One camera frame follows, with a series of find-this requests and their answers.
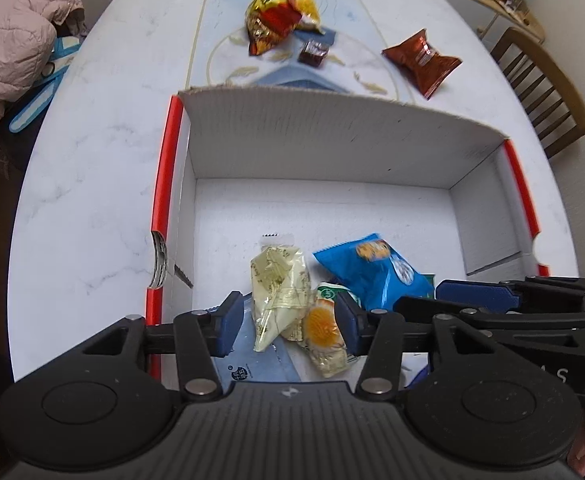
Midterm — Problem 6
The silver blue snack packet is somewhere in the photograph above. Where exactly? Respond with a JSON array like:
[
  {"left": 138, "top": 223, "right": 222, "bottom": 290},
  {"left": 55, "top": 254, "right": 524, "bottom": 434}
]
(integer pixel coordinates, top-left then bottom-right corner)
[{"left": 212, "top": 294, "right": 301, "bottom": 386}]

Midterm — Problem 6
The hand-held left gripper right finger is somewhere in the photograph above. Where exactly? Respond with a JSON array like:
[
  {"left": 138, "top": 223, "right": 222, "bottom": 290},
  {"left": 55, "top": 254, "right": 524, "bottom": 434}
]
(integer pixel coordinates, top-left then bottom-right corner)
[{"left": 335, "top": 290, "right": 503, "bottom": 396}]

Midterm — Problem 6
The pink padded jacket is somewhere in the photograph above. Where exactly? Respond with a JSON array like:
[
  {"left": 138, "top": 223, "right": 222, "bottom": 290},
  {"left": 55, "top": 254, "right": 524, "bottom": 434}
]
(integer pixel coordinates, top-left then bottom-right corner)
[{"left": 0, "top": 0, "right": 86, "bottom": 177}]

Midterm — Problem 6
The white red cardboard box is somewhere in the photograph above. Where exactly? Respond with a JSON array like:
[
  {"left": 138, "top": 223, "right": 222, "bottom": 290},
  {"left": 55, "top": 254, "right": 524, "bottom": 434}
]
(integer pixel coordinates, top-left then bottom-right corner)
[{"left": 144, "top": 86, "right": 548, "bottom": 386}]

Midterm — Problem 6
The wooden corner shelf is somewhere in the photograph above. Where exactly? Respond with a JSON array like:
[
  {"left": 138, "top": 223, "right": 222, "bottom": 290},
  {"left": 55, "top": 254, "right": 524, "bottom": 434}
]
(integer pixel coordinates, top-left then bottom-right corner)
[{"left": 431, "top": 0, "right": 546, "bottom": 45}]

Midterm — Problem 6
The wooden chair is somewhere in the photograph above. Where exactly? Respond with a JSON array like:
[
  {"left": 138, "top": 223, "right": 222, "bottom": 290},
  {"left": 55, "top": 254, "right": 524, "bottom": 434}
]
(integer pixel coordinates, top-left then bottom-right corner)
[{"left": 489, "top": 27, "right": 585, "bottom": 159}]

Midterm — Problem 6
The red snack packet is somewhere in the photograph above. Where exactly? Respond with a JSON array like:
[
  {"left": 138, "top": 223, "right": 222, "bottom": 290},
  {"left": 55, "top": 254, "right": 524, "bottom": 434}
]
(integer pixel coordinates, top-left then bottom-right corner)
[{"left": 244, "top": 0, "right": 302, "bottom": 57}]

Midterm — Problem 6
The cream orange flower packet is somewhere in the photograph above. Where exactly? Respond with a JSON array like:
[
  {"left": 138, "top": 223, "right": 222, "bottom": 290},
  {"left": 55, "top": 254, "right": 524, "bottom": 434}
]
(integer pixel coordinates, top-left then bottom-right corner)
[{"left": 301, "top": 283, "right": 364, "bottom": 379}]

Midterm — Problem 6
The person's right hand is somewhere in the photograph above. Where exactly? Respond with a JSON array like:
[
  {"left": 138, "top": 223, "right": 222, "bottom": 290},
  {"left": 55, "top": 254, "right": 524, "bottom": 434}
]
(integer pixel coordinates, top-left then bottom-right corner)
[{"left": 567, "top": 412, "right": 585, "bottom": 479}]

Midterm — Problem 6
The shiny brown snack bag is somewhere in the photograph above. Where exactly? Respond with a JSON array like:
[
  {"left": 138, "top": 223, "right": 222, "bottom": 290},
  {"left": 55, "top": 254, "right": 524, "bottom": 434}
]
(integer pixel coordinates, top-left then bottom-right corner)
[{"left": 381, "top": 28, "right": 463, "bottom": 100}]

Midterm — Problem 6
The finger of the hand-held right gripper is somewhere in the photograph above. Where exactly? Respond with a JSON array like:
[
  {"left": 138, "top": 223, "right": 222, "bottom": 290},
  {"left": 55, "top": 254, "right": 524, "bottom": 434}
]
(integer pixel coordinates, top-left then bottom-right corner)
[
  {"left": 395, "top": 296, "right": 585, "bottom": 332},
  {"left": 435, "top": 275, "right": 585, "bottom": 311}
]

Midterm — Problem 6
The yellow snack packet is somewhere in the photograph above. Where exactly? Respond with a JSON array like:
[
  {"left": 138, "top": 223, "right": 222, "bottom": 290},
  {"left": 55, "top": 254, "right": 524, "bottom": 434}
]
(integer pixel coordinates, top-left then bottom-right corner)
[{"left": 294, "top": 0, "right": 324, "bottom": 34}]

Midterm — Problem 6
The blue white striped object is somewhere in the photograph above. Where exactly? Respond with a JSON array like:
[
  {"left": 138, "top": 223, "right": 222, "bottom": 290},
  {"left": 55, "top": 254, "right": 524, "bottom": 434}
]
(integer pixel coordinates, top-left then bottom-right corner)
[{"left": 8, "top": 36, "right": 82, "bottom": 134}]

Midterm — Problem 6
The cream snack packet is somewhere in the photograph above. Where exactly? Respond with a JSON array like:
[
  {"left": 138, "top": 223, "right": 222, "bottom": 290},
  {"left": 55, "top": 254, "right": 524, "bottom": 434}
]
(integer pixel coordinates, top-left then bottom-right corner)
[{"left": 250, "top": 244, "right": 312, "bottom": 353}]

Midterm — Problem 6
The small dark snack packet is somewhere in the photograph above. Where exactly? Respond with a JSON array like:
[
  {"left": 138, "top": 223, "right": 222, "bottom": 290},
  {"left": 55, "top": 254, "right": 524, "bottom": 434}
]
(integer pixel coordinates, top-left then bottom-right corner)
[{"left": 298, "top": 38, "right": 330, "bottom": 67}]

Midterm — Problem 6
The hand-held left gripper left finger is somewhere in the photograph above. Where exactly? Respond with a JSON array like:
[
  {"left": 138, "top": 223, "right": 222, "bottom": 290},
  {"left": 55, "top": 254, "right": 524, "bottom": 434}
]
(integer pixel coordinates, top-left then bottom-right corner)
[{"left": 75, "top": 290, "right": 246, "bottom": 403}]

